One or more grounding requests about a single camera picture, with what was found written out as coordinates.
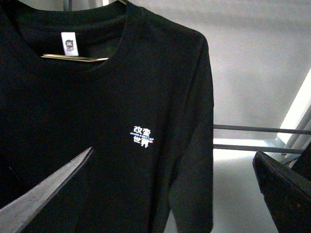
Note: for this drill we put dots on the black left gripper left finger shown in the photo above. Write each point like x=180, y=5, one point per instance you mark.
x=45, y=198

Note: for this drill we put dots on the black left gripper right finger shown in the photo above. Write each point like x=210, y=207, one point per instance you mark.
x=286, y=193

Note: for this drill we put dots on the metal clothes hanger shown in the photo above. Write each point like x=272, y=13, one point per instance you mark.
x=70, y=47

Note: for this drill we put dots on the diagonal metal rack brace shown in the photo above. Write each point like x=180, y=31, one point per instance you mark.
x=293, y=141

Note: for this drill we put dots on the upper metal rack rod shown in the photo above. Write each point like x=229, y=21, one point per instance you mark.
x=260, y=129

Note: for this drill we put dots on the metal rack rod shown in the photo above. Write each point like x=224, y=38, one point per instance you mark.
x=257, y=148
x=260, y=129

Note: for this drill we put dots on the lower metal rack rod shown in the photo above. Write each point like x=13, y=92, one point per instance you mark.
x=257, y=148

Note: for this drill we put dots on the black t-shirt small chest logo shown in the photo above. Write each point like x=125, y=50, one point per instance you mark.
x=147, y=112

